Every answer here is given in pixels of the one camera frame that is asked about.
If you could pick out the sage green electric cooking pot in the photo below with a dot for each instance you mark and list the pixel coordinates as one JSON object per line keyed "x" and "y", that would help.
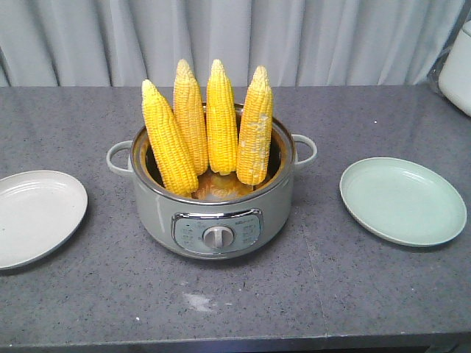
{"x": 210, "y": 229}

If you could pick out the grey pleated curtain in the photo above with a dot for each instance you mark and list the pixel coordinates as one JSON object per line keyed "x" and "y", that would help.
{"x": 301, "y": 43}

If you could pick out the light green round plate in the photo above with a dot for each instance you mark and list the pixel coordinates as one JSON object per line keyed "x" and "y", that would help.
{"x": 402, "y": 202}

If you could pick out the bright yellow corn cob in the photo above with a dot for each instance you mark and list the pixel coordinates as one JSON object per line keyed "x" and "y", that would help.
{"x": 221, "y": 121}

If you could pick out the white appliance at right edge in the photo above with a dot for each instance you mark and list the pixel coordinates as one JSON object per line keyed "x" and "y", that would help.
{"x": 454, "y": 79}

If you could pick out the pale orange-yellow corn cob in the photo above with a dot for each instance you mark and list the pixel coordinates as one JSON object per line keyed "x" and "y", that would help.
{"x": 190, "y": 115}

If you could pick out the white round plate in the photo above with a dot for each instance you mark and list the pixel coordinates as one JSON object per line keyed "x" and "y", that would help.
{"x": 40, "y": 210}

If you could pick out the yellow corn cob white patch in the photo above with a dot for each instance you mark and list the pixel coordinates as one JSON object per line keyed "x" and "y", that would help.
{"x": 255, "y": 130}

